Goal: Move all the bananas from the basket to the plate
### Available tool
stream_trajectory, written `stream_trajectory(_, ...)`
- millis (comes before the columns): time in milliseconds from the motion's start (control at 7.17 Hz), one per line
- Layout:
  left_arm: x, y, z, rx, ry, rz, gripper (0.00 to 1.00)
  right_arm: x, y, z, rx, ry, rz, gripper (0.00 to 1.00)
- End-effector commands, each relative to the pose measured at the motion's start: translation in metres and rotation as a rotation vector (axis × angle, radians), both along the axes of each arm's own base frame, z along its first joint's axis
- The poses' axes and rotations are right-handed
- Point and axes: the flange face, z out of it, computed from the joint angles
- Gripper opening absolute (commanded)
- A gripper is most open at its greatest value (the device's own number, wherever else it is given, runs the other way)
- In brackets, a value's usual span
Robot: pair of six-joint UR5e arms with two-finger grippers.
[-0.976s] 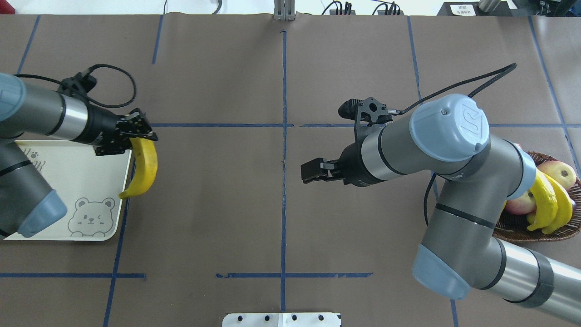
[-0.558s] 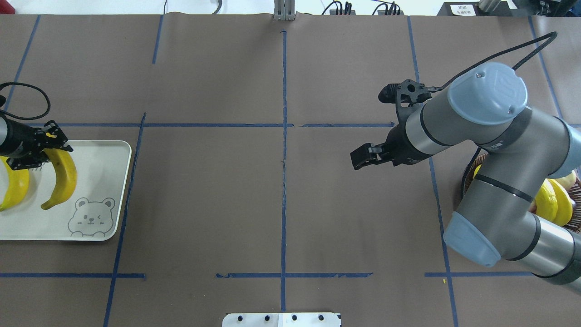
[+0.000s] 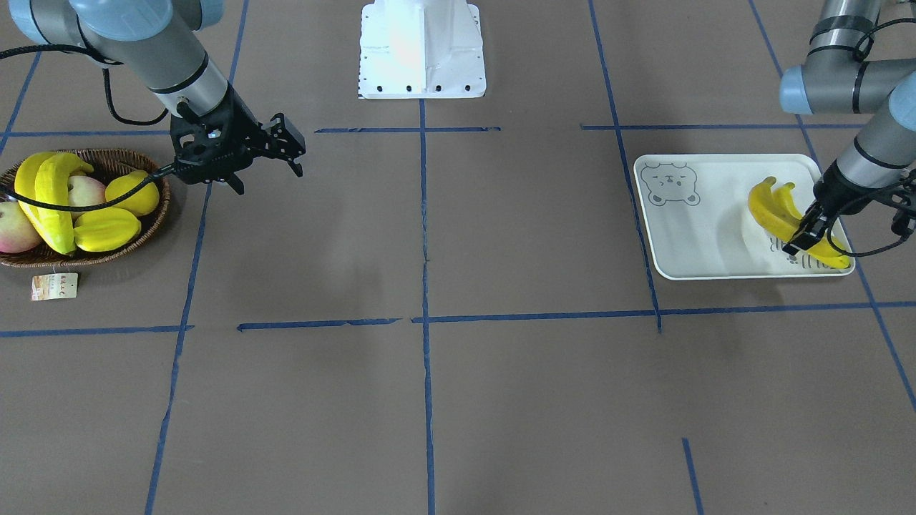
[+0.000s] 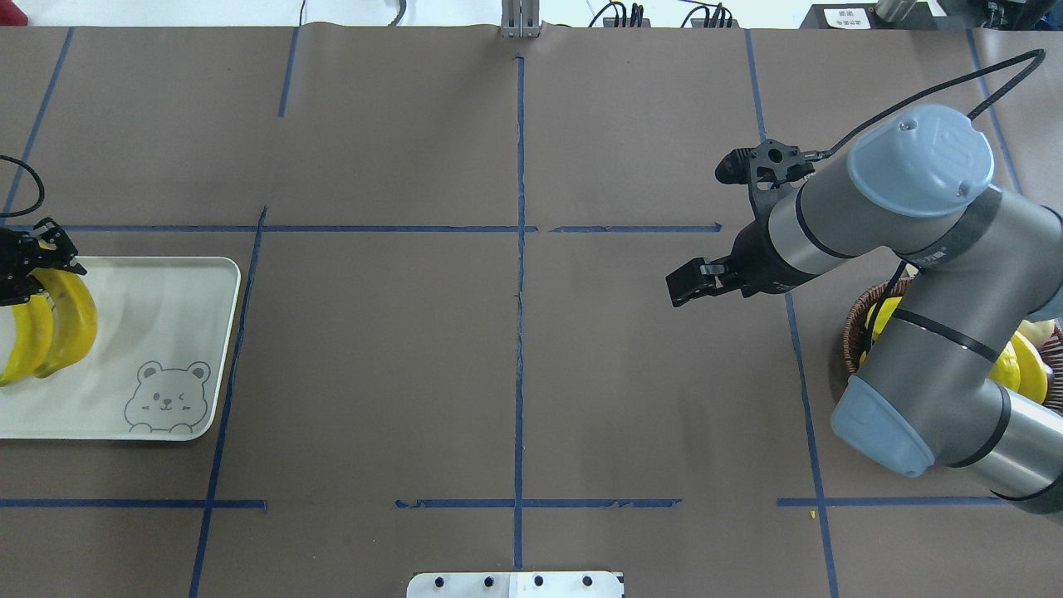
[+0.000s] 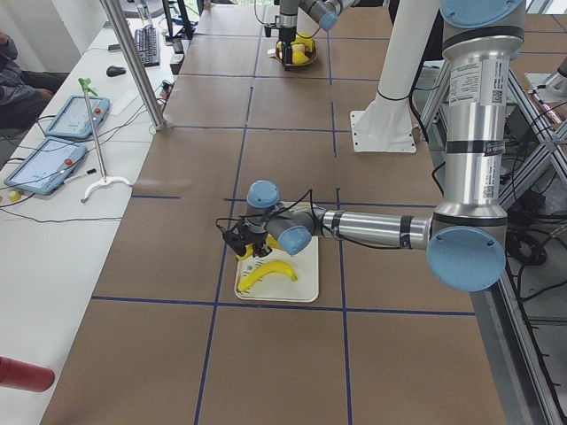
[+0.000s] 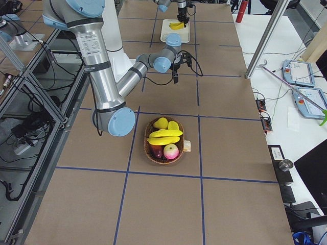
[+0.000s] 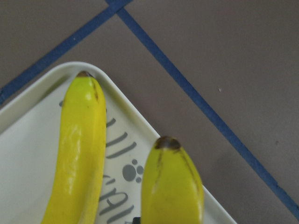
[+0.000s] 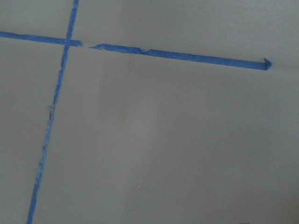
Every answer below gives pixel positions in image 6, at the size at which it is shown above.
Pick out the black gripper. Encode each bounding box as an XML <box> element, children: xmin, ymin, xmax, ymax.
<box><xmin>171</xmin><ymin>62</ymin><xmax>180</xmax><ymax>83</ymax></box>
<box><xmin>177</xmin><ymin>7</ymin><xmax>190</xmax><ymax>27</ymax></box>

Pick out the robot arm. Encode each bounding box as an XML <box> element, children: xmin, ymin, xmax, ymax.
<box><xmin>43</xmin><ymin>1</ymin><xmax>182</xmax><ymax>137</ymax></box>
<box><xmin>153</xmin><ymin>0</ymin><xmax>190</xmax><ymax>28</ymax></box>

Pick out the brown wicker basket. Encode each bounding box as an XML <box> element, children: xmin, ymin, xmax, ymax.
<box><xmin>144</xmin><ymin>116</ymin><xmax>184</xmax><ymax>164</ymax></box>

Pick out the paper basket tag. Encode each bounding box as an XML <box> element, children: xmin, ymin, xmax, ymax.
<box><xmin>183</xmin><ymin>140</ymin><xmax>191</xmax><ymax>152</ymax></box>

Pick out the white bear tray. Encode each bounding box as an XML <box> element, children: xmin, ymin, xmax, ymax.
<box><xmin>160</xmin><ymin>19</ymin><xmax>190</xmax><ymax>43</ymax></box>

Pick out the yellow lemon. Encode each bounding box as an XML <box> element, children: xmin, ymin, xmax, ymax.
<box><xmin>153</xmin><ymin>117</ymin><xmax>169</xmax><ymax>129</ymax></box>

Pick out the yellow starfruit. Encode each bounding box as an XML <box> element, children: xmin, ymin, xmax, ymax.
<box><xmin>168</xmin><ymin>120</ymin><xmax>180</xmax><ymax>130</ymax></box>

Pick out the red bottle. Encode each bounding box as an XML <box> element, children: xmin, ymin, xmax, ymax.
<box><xmin>236</xmin><ymin>0</ymin><xmax>249</xmax><ymax>23</ymax></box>

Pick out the dark red fruit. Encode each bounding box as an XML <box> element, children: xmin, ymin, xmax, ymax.
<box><xmin>150</xmin><ymin>145</ymin><xmax>164</xmax><ymax>159</ymax></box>

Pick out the reacher grabber stick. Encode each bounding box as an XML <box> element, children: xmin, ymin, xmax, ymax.
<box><xmin>259</xmin><ymin>60</ymin><xmax>326</xmax><ymax>126</ymax></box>

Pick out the far teach pendant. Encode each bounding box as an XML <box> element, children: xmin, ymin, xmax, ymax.
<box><xmin>283</xmin><ymin>60</ymin><xmax>315</xmax><ymax>87</ymax></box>

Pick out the teach pendant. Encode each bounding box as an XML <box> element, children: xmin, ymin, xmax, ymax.
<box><xmin>292</xmin><ymin>87</ymin><xmax>326</xmax><ymax>119</ymax></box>
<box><xmin>283</xmin><ymin>60</ymin><xmax>315</xmax><ymax>87</ymax></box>

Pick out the near teach pendant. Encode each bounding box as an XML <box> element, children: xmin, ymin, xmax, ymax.
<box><xmin>292</xmin><ymin>87</ymin><xmax>326</xmax><ymax>119</ymax></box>

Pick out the metal cup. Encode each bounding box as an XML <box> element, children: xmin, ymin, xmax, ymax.
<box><xmin>278</xmin><ymin>159</ymin><xmax>294</xmax><ymax>172</ymax></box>

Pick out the aluminium frame post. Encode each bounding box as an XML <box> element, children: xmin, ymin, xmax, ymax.
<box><xmin>245</xmin><ymin>0</ymin><xmax>290</xmax><ymax>79</ymax></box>

